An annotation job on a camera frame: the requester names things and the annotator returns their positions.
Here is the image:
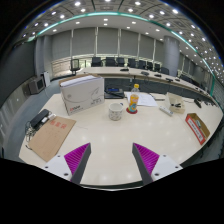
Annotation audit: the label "small beige open box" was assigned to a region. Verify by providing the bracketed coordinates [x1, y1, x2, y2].
[165, 93, 185, 114]

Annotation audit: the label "white cardboard box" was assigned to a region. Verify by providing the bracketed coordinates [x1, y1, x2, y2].
[59, 74, 104, 115]

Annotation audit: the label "black power adapter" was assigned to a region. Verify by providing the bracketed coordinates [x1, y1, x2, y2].
[30, 109, 49, 128]

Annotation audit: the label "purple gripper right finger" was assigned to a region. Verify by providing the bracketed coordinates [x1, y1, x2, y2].
[132, 143, 182, 185]

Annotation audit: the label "white patterned mug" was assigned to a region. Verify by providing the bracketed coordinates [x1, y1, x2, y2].
[109, 103, 123, 121]

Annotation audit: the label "brown paper envelope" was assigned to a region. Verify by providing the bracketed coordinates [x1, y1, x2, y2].
[28, 116, 76, 162]

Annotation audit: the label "grey crt monitor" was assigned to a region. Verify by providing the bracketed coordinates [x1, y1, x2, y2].
[28, 77, 45, 94]

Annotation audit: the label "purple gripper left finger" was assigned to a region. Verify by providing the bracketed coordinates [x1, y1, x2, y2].
[43, 143, 91, 185]

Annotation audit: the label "black office chair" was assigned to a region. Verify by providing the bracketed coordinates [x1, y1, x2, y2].
[70, 59, 80, 75]

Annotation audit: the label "white paper sheets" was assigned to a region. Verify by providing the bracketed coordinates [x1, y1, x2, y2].
[124, 91, 159, 108]

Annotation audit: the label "yellow drink bottle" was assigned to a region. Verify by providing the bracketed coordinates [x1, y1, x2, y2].
[128, 84, 139, 111]

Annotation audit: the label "red round coaster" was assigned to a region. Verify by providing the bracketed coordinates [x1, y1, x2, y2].
[126, 107, 138, 114]

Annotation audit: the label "white remote control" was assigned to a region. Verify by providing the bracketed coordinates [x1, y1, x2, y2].
[159, 106, 173, 117]

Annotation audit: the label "brown open cardboard box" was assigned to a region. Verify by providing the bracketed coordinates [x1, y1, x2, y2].
[185, 113, 210, 144]

